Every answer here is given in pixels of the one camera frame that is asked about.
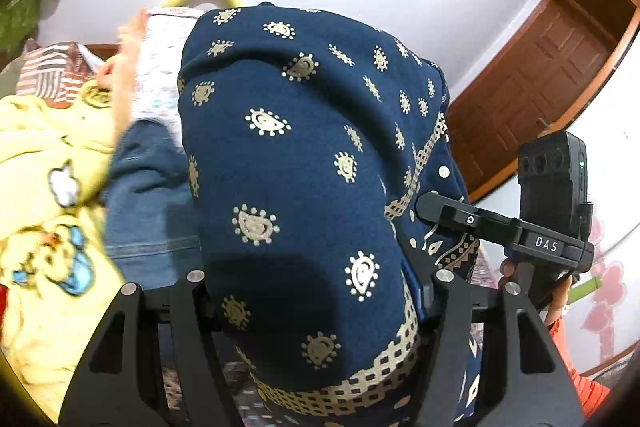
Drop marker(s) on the blue denim jeans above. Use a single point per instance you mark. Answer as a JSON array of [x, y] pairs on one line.
[[145, 207]]

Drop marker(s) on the person's right hand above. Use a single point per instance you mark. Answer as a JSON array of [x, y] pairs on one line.
[[557, 302]]

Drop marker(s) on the striped pillow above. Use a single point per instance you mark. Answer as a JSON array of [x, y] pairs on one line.
[[50, 72]]

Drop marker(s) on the brown wooden door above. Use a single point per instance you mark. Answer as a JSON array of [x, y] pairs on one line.
[[540, 72]]

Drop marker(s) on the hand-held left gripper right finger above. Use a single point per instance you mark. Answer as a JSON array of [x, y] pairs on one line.
[[415, 292]]

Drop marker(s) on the person's right forearm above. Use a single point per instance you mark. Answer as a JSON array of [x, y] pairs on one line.
[[580, 382]]

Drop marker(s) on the navy patterned hoodie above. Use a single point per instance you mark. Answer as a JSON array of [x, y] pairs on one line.
[[300, 157]]

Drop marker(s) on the pink flower wall sticker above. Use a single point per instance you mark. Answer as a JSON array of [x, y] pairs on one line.
[[610, 287]]

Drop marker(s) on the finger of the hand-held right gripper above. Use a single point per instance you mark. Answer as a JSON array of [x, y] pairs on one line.
[[465, 219]]

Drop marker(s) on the yellow cartoon blanket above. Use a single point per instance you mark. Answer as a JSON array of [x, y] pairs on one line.
[[45, 232]]

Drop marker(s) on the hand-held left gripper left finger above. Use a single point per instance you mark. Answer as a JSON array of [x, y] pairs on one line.
[[195, 307]]

